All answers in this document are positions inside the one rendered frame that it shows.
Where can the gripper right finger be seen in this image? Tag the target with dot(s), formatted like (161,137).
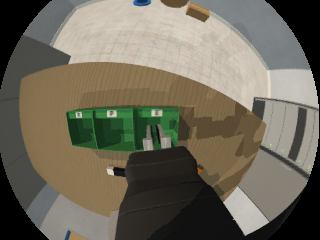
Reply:
(165,139)

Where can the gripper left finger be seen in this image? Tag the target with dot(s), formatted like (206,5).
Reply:
(148,142)

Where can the green rack of three bins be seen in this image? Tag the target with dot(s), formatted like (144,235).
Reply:
(113,129)

